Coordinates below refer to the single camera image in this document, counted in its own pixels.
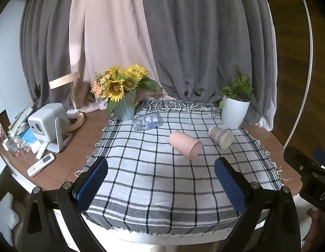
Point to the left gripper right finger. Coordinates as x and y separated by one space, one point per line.
281 231

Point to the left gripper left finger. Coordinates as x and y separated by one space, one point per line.
41 231

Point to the patterned white paper cup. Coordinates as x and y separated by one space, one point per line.
223 138

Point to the pink plastic cup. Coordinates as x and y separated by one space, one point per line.
186 145

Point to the person's right hand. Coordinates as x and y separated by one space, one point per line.
315 239

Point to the white remote control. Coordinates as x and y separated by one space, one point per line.
40 165

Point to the clutter of small desk items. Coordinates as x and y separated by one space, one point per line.
17 137

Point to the white cube projector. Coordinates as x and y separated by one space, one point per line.
49 124

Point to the checkered grey tablecloth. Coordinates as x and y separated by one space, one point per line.
151 188

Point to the green plant in white pot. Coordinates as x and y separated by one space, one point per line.
236 100

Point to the white hoop stand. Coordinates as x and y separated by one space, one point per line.
297 68

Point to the clear plastic jar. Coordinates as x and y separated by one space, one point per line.
147 121

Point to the sunflower bouquet in blue vase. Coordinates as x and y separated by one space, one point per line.
117 86

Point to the pink curtain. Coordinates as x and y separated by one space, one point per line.
103 34

